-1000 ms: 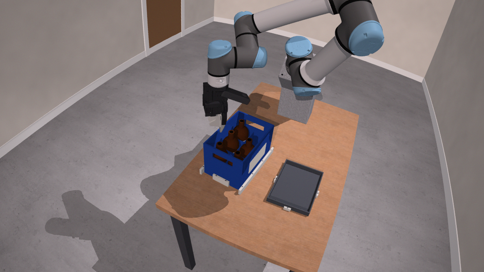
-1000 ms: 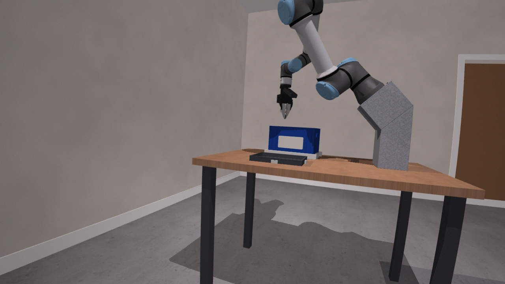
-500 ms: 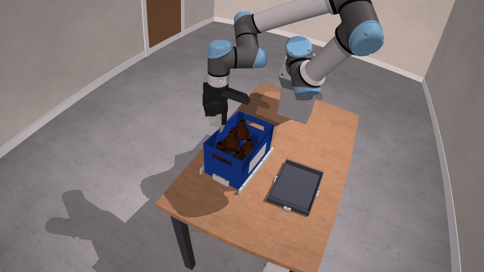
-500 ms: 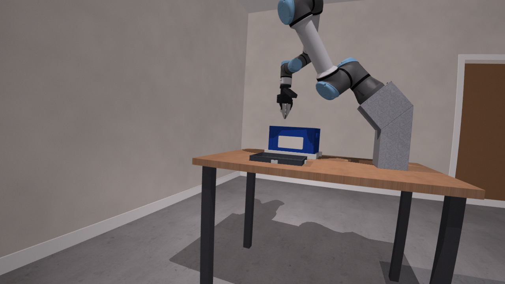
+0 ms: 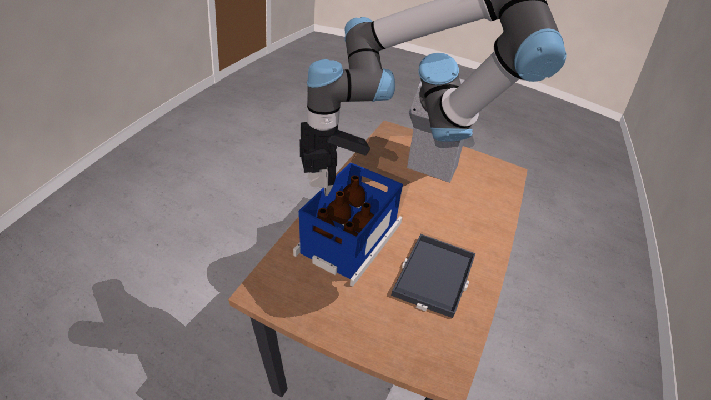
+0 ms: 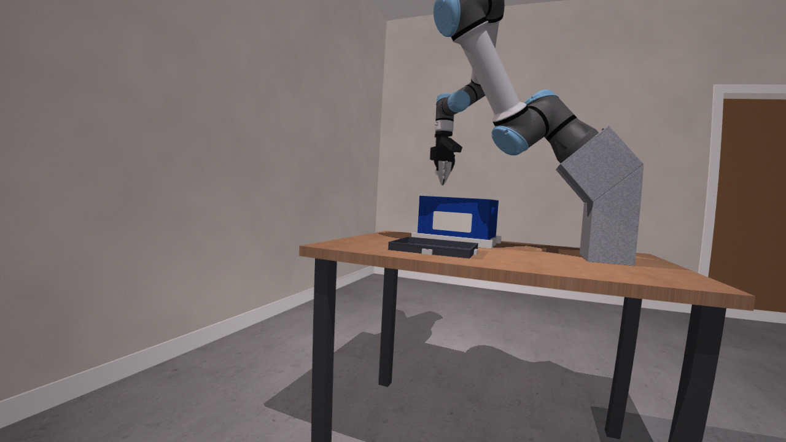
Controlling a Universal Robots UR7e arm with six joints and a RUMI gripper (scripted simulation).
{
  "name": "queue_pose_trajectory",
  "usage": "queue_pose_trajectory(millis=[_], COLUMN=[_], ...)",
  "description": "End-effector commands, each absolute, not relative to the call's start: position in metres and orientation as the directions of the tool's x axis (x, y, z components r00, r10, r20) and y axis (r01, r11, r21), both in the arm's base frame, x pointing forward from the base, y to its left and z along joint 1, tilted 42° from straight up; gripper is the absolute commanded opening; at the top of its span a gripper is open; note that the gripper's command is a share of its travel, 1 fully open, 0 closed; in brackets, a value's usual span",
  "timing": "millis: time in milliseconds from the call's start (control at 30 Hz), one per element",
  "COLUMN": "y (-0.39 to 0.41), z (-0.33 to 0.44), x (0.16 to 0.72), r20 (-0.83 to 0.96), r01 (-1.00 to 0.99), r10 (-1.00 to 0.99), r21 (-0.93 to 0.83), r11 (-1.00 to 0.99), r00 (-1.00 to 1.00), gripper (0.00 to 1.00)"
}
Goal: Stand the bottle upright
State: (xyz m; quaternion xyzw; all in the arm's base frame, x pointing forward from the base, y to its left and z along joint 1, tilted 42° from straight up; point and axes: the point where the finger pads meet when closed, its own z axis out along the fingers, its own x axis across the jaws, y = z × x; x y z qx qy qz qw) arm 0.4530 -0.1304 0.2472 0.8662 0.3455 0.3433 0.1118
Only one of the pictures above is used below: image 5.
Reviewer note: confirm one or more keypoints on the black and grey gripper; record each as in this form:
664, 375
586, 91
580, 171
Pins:
320, 157

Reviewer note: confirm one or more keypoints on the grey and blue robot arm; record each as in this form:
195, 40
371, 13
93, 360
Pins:
530, 48

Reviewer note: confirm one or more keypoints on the blue plastic crate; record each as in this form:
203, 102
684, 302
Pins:
354, 250

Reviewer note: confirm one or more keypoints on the brown glass bottle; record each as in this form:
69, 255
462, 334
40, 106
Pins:
348, 227
339, 210
361, 218
323, 215
354, 194

